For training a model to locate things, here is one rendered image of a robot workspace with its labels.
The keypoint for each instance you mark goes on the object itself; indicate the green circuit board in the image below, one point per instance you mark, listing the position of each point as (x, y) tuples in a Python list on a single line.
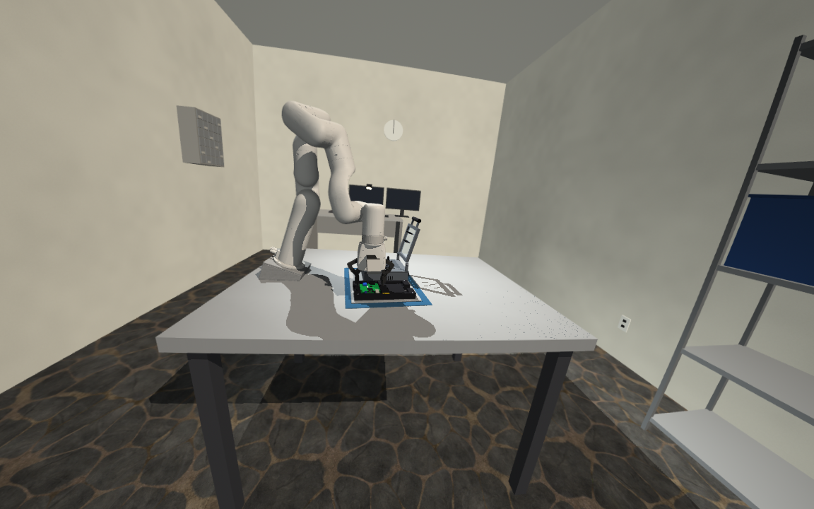
[(369, 288)]

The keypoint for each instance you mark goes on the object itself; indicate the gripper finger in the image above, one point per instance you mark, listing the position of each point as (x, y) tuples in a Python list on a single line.
[(385, 272), (354, 271)]

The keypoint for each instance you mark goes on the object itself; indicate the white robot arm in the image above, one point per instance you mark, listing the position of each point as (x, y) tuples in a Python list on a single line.
[(314, 128)]

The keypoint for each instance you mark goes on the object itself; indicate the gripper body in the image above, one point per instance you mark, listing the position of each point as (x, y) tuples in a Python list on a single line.
[(365, 249)]

